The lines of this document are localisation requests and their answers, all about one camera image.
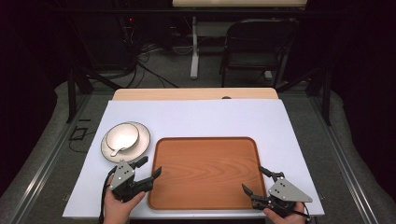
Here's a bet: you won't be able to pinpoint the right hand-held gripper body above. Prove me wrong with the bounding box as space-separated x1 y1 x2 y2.
251 176 314 217

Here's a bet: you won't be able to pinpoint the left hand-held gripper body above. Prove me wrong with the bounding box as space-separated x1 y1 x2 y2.
108 160 154 203

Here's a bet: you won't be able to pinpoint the white spoon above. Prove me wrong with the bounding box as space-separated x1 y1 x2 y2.
110 141 139 158

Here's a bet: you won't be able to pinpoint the white cup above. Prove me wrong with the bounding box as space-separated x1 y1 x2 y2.
100 120 151 164

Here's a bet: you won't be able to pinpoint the white bowl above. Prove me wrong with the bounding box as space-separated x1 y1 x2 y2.
105 122 140 152

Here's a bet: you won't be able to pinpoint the wooden tray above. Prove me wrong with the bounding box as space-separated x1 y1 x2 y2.
147 136 268 211

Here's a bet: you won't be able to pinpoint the person's right hand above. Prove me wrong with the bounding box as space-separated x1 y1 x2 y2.
262 201 307 224

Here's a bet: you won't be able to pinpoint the person's left hand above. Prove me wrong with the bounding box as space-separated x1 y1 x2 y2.
103 176 147 224

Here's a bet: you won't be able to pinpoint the white table mat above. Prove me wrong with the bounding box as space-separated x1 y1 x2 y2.
62 99 325 218

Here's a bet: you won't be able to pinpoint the black metal stand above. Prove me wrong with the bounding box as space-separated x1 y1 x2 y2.
65 64 122 124
275 63 332 127

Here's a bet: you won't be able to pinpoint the white table leg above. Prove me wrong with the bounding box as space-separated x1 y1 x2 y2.
190 16 200 80

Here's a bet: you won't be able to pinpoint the black folding chair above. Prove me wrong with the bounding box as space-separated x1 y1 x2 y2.
219 18 298 89

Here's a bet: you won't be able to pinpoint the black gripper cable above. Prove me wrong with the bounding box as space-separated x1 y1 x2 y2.
98 169 117 224

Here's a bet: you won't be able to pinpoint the floor cables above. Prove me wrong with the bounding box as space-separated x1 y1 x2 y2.
118 15 194 90

